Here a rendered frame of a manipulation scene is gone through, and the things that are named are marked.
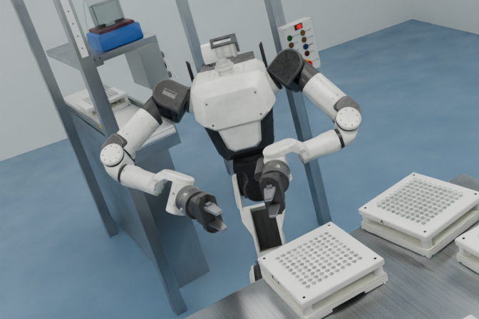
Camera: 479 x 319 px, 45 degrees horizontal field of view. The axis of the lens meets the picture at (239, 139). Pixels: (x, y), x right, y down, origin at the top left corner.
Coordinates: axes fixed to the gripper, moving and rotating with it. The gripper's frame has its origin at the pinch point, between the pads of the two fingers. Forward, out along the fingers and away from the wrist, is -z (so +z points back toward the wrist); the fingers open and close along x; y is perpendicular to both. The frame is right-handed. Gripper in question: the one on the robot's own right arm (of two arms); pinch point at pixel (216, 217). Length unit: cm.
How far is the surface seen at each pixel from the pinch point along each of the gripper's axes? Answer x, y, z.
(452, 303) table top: 18, -28, -55
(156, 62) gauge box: -18, -40, 114
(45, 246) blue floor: 106, 29, 252
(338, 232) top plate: 11.2, -25.2, -19.9
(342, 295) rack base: 15.7, -11.5, -35.7
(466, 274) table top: 18, -38, -51
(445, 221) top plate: 11, -46, -39
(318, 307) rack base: 15.7, -4.7, -34.3
